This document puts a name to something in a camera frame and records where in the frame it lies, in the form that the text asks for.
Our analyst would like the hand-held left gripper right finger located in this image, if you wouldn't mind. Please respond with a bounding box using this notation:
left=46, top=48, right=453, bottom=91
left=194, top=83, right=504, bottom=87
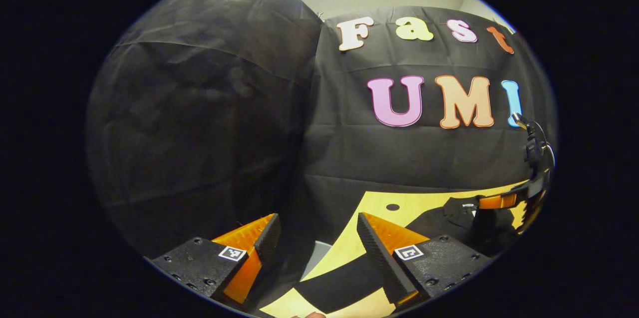
left=356, top=212, right=495, bottom=307

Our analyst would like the black backdrop cloth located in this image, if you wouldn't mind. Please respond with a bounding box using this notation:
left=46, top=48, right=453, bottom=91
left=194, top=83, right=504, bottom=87
left=85, top=0, right=557, bottom=304

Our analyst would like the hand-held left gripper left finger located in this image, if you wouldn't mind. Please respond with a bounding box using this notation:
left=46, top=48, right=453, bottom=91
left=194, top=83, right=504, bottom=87
left=151, top=213, right=282, bottom=305

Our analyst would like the black buttoned garment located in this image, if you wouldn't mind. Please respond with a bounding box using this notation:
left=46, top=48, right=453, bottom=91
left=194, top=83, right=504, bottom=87
left=295, top=195, right=522, bottom=315

